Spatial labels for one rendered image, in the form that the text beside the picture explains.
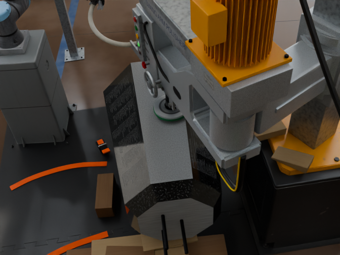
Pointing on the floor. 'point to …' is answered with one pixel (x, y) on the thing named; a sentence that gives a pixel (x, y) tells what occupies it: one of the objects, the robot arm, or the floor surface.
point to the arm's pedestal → (34, 94)
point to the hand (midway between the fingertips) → (98, 5)
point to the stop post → (76, 55)
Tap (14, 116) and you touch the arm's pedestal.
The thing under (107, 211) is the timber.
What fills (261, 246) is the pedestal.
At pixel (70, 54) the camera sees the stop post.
